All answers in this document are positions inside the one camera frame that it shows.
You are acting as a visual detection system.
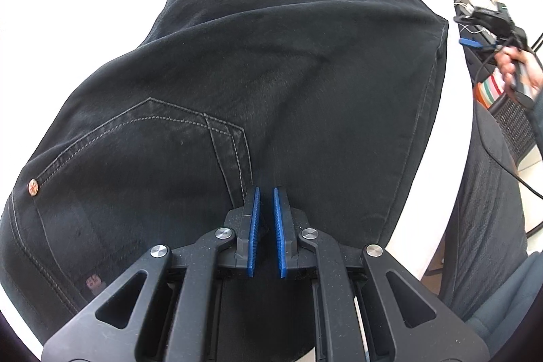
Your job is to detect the black mesh basket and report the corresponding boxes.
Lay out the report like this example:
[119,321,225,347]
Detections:
[491,94,540,164]

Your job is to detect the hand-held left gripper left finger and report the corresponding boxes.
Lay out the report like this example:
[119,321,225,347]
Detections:
[41,186,272,362]

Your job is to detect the black denim pants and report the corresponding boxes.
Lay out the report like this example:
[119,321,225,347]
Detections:
[0,0,449,362]

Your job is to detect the grey mesh office chair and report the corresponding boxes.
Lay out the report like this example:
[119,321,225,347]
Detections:
[439,101,531,322]

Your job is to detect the person's right hand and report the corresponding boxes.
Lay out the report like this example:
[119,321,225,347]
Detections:
[495,46,543,92]

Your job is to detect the blue-grey cloth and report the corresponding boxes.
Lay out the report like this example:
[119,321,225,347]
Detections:
[466,251,543,348]

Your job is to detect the bed with white sheet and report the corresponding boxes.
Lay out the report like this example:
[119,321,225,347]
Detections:
[0,0,475,348]

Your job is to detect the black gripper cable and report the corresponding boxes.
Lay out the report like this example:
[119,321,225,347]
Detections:
[474,44,543,202]

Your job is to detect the striped colourful cloth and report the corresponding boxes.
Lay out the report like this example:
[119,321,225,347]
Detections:
[475,74,510,109]

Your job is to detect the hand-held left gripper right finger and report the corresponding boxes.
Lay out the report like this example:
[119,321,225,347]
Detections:
[271,186,490,362]

